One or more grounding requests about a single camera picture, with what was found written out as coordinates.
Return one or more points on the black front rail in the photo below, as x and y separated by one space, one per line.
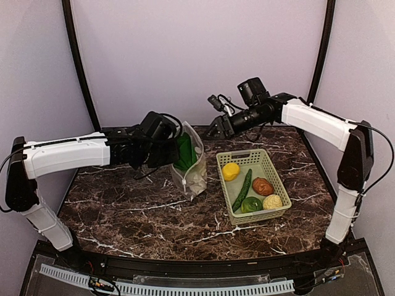
298 264

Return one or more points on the green cucumber toy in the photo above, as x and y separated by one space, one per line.
243 192

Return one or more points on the cream cauliflower toy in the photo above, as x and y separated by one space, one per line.
272 202

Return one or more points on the brown bun toy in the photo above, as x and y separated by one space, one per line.
262 187

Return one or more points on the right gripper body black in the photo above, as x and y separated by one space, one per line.
253 119

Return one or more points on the bok choy toy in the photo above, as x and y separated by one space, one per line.
187 155

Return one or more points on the green yellow pepper toy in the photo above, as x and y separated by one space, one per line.
251 204

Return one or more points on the yellow lemon toy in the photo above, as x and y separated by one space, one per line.
230 171

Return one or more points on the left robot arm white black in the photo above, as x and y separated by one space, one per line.
111 146

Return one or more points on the right black frame post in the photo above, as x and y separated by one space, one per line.
322 51

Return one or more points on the black frame post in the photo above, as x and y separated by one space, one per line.
78 64
322 51

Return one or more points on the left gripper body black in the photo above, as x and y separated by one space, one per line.
157 156

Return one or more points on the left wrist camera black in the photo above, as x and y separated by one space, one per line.
157 126

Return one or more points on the green plastic basket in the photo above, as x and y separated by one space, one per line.
259 163

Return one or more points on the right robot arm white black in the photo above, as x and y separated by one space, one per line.
354 140

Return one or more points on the clear polka dot zip bag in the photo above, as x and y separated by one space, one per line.
192 182

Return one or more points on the white slotted cable duct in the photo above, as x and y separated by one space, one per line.
151 285

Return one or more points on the left black frame post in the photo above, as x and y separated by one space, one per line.
78 64

